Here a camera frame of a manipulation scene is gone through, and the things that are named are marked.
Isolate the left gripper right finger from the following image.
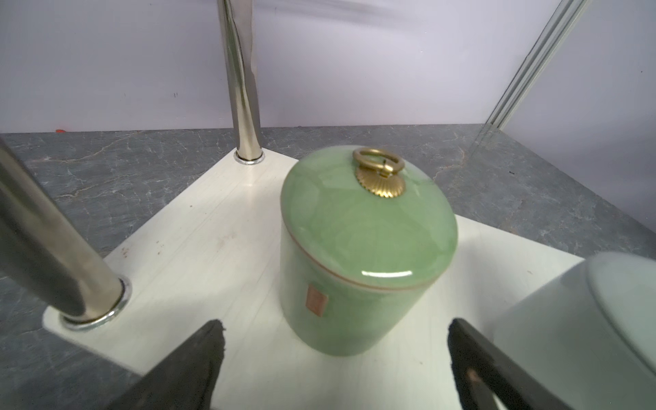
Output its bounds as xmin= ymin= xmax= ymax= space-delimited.
xmin=448 ymin=318 xmax=569 ymax=409

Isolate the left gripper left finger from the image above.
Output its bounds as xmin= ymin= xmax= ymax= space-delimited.
xmin=108 ymin=319 xmax=226 ymax=409

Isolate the grey canister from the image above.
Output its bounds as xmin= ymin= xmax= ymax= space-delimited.
xmin=493 ymin=252 xmax=655 ymax=409

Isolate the small green canister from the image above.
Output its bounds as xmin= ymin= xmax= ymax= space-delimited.
xmin=280 ymin=145 xmax=458 ymax=356

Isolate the white two-tier shelf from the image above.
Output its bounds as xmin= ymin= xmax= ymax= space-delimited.
xmin=0 ymin=0 xmax=585 ymax=410

